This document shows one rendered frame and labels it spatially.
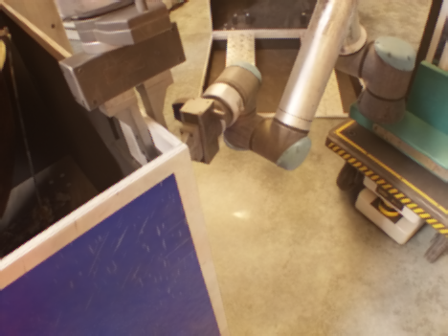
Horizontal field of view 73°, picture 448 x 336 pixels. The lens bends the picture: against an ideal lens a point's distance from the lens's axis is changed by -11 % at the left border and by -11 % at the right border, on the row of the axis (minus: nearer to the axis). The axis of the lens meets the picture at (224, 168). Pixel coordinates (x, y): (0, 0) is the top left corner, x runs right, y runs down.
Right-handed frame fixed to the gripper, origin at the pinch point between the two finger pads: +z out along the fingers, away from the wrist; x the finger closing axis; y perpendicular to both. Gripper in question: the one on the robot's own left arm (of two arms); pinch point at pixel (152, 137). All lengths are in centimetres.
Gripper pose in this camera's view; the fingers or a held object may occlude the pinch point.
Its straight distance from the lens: 44.0
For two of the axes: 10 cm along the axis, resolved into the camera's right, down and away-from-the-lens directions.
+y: -6.4, -3.8, 6.7
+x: -7.4, 5.2, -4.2
